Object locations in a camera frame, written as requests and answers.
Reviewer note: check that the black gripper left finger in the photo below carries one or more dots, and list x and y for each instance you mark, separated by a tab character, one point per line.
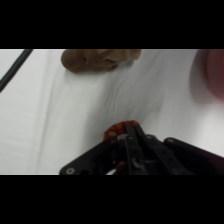
135	150

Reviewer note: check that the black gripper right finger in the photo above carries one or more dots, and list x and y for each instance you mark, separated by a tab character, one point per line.
156	155

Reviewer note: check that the pink bowl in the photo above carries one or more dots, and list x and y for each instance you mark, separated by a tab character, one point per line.
213	71

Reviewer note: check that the red ball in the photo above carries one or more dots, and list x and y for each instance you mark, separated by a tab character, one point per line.
115	130

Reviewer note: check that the brown plush toy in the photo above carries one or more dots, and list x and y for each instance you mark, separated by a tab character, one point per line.
96	60

